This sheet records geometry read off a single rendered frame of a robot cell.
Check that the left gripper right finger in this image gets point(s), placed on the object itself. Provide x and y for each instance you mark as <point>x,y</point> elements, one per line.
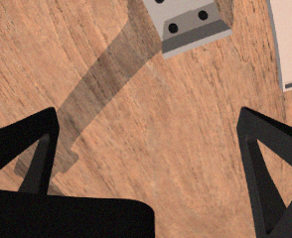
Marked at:
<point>266,202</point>

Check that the shallow grey rectangular tray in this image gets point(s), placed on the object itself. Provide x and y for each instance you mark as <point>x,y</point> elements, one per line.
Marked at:
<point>281,25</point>

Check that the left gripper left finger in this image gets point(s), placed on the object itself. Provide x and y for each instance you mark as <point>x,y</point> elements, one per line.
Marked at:
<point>17,137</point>

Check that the beige metal bracket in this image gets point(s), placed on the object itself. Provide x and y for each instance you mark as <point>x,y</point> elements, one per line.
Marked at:
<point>192,31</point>

